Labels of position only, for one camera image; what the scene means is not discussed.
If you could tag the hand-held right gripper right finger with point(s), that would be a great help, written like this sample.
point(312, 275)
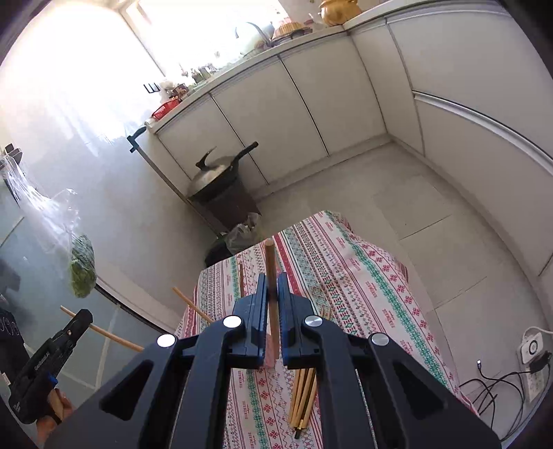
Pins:
point(283, 328)

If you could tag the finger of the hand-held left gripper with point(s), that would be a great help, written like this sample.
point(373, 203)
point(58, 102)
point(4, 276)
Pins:
point(77, 326)

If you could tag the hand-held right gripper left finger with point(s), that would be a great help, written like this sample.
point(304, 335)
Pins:
point(262, 324)

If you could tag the wooden chopstick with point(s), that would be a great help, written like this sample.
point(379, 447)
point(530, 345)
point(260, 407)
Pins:
point(241, 280)
point(112, 336)
point(190, 304)
point(270, 267)

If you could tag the bunch of chopsticks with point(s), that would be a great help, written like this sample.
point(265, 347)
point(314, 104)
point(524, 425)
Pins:
point(302, 397)

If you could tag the person's left hand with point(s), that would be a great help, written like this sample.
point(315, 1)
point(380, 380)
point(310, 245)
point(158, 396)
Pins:
point(65, 406)

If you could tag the clear bag of green vegetables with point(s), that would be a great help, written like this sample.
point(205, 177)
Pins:
point(82, 267)

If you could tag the patterned tablecloth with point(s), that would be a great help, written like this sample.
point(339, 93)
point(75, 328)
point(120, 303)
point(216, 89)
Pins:
point(345, 280)

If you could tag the black bag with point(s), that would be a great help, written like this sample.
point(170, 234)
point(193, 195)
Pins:
point(216, 252)

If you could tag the grey plastic bag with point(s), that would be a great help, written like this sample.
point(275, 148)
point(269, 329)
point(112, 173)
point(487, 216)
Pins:
point(242, 233)

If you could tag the dark stand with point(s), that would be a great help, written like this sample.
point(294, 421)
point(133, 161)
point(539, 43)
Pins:
point(229, 207)

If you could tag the grey wok lid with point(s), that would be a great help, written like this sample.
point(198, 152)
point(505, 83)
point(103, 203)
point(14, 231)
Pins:
point(211, 172)

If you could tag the metal pipe with black fitting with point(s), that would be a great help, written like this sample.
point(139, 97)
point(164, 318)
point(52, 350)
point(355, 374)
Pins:
point(164, 177)

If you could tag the black wok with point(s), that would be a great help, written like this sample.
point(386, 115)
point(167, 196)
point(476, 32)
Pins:
point(248, 149)

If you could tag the red plastic basket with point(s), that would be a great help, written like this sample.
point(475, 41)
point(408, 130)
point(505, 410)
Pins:
point(166, 110)

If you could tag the white power strip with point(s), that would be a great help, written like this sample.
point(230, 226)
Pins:
point(531, 345)

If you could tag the white kitchen cabinets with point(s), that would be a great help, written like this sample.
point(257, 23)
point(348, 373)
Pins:
point(345, 86)

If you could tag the black charger plug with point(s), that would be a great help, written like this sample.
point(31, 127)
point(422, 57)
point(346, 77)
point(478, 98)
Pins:
point(542, 362)

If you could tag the kitchen faucet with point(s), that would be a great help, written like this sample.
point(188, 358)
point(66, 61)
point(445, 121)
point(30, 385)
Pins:
point(259, 32)

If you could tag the brown wicker basket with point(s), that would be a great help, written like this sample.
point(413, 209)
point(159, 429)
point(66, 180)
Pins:
point(293, 29)

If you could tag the golden pot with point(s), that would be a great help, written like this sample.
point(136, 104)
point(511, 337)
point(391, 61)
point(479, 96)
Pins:
point(339, 11)

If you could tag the black wall rack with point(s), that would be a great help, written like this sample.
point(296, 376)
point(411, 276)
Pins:
point(150, 87)

